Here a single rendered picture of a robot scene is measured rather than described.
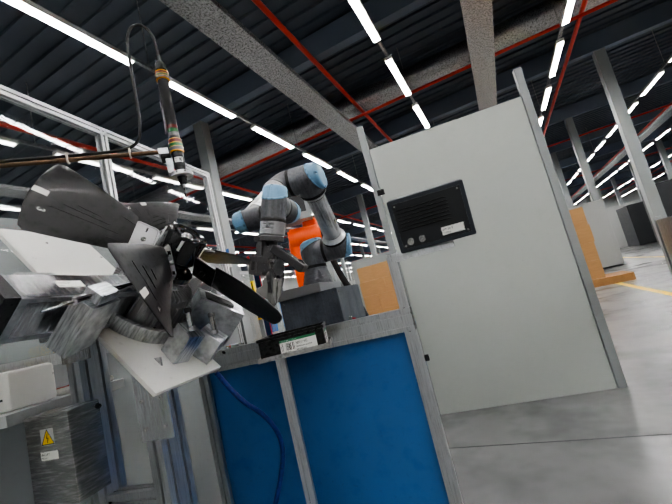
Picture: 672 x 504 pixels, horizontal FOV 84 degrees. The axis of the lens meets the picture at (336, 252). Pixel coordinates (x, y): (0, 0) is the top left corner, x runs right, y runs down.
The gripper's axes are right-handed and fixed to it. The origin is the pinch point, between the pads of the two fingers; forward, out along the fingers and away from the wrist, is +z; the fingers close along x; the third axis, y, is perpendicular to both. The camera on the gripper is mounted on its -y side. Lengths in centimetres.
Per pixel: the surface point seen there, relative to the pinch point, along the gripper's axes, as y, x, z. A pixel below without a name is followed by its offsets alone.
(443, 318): -47, -177, 19
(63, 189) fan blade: 41, 34, -27
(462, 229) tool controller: -53, -30, -27
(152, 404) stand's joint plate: 22.5, 20.7, 25.5
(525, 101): -96, -175, -134
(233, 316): 15.7, -3.7, 5.1
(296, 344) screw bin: -3.7, -9.7, 12.9
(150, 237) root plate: 29.8, 17.8, -17.3
